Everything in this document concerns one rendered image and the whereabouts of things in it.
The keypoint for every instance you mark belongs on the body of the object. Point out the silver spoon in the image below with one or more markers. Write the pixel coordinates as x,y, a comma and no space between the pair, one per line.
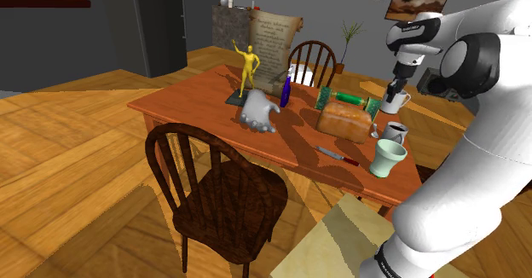
374,133

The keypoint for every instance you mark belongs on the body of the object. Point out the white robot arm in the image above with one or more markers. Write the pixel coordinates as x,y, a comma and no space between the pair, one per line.
449,210

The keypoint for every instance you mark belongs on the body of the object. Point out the brown spindle-back chair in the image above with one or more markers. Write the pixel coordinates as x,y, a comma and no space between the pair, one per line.
311,44

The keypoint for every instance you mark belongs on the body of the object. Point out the stone grey cabinet with bottles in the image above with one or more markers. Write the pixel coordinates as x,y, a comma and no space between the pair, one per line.
228,27

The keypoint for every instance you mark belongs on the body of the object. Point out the blue bottle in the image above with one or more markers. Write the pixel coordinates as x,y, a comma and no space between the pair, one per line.
285,94

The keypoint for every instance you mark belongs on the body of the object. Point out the black box appliance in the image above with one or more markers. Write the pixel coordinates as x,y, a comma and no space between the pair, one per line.
432,86

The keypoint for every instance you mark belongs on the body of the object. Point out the potted green plant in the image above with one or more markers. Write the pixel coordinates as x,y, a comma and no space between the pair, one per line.
348,34

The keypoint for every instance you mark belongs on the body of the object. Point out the pale green cup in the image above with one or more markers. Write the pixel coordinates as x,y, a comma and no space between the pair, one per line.
384,160

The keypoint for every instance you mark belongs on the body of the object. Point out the dark brown wooden chair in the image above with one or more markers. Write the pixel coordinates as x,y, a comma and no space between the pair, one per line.
232,194

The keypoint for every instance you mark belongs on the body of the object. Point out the dark grey tall cabinet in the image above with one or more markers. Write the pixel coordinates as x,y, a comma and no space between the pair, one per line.
160,23

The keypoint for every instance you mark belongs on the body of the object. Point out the beige parchment scroll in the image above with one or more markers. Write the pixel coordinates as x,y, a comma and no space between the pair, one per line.
272,40

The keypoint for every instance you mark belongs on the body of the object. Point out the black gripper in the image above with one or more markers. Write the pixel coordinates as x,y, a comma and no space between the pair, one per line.
403,77

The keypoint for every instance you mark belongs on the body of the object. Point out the yellow human figure statue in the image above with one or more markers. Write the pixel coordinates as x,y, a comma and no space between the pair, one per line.
248,63

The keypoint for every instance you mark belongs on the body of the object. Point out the white mug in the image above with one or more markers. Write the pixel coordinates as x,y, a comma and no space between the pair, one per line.
395,104

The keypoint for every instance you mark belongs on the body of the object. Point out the brown framed wall picture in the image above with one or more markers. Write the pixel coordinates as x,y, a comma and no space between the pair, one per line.
417,2

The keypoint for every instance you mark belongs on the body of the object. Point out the grey hand sculpture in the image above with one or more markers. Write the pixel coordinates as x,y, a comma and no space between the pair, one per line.
257,108

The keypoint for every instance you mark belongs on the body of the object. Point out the grey mug with dark drink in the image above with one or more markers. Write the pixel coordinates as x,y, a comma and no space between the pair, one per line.
392,135

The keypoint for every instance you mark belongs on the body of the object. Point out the reddish wooden table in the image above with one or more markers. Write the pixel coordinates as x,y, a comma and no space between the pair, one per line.
187,98

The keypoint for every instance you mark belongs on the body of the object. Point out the beige robot stand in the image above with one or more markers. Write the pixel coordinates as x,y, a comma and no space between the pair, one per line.
332,244

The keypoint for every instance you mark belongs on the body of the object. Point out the brown bread loaf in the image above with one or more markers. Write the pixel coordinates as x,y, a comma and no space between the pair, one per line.
343,121

